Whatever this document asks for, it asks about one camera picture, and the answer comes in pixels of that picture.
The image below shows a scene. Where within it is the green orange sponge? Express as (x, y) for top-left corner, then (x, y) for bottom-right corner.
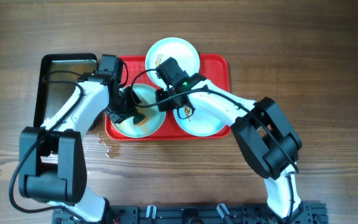
(132, 113), (149, 126)

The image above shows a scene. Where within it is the white plate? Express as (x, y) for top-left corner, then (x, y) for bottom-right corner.
(145, 37), (200, 77)
(110, 84), (166, 138)
(173, 106), (226, 137)

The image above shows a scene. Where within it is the white plate top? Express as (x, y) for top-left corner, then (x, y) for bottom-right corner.
(145, 37), (200, 77)

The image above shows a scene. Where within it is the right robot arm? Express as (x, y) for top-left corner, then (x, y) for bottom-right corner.
(156, 57), (302, 223)

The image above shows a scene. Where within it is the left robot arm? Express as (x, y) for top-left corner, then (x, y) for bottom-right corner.
(9, 54), (147, 223)

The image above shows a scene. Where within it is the red plastic tray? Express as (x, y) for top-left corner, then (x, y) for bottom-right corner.
(105, 54), (231, 141)

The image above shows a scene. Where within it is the black metal tray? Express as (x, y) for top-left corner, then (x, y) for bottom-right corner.
(33, 53), (98, 127)

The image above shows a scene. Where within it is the right black cable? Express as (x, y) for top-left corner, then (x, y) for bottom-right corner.
(129, 68), (300, 223)

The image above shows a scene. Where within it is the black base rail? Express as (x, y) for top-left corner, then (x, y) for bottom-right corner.
(52, 203), (328, 224)

